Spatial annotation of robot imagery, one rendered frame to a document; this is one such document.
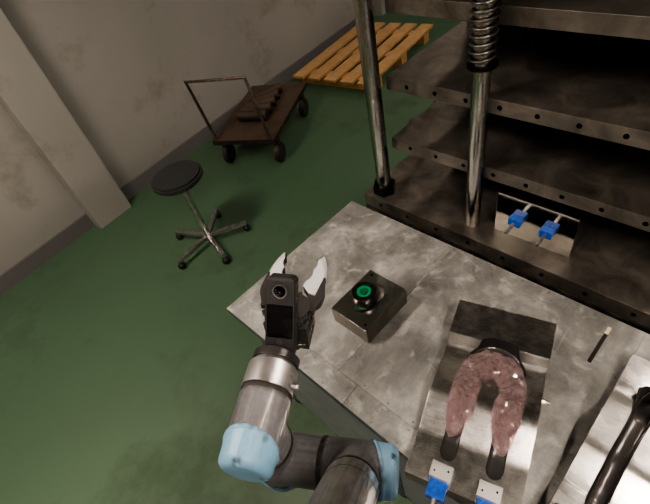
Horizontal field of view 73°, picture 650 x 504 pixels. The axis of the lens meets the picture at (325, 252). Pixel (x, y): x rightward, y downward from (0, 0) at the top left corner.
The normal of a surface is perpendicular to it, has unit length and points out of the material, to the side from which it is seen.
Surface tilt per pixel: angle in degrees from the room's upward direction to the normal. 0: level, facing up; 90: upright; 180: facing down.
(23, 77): 90
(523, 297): 0
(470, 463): 0
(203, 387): 0
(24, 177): 90
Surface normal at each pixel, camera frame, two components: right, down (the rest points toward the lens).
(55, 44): 0.79, 0.32
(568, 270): -0.19, -0.69
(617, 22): -0.68, 0.61
